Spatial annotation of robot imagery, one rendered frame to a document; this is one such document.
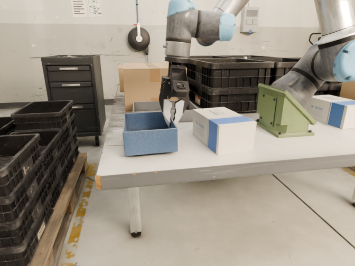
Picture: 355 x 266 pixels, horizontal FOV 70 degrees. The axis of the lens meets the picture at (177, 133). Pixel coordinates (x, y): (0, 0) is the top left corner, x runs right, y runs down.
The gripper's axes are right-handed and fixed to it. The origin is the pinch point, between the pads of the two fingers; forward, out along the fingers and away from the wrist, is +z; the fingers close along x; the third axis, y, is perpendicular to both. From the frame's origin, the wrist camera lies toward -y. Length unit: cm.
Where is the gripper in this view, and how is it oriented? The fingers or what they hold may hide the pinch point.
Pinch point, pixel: (171, 123)
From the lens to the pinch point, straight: 79.3
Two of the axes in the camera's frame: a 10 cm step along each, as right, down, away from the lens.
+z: -1.0, 9.5, 3.1
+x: -9.8, -0.4, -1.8
